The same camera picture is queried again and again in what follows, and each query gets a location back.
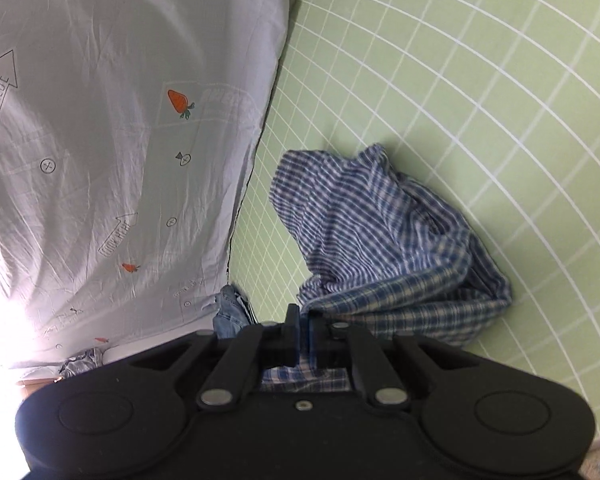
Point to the clear plastic bag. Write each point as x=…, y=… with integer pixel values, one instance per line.
x=80, y=362

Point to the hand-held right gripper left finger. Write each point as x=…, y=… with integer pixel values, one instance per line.
x=292, y=330

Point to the blue plaid shirt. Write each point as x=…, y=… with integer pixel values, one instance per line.
x=370, y=240

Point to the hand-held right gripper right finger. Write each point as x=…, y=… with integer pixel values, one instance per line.
x=314, y=335

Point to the blue denim jeans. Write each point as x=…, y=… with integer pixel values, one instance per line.
x=230, y=310

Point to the grey carrot print sheet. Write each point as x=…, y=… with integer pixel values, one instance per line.
x=105, y=160

